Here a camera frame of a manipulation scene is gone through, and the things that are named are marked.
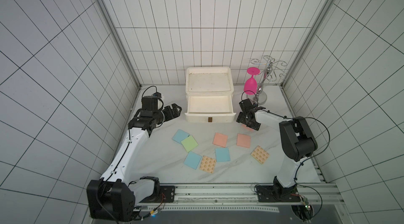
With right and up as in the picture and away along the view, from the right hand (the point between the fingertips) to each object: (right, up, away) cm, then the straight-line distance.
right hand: (240, 121), depth 99 cm
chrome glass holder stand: (+16, +31, -7) cm, 35 cm away
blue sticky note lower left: (-30, -19, -15) cm, 39 cm away
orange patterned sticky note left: (-22, -20, -17) cm, 34 cm away
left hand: (-40, +7, -19) cm, 44 cm away
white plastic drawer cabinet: (-20, +25, -9) cm, 34 cm away
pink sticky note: (-14, -10, -7) cm, 19 cm away
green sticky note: (-32, -11, -9) cm, 35 cm away
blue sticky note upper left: (-38, -8, -6) cm, 40 cm away
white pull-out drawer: (-20, +9, -14) cm, 26 cm away
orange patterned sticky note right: (+8, -16, -14) cm, 23 cm away
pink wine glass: (+6, +23, -2) cm, 24 cm away
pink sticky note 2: (0, -10, -10) cm, 14 cm away
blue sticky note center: (-13, -17, -13) cm, 25 cm away
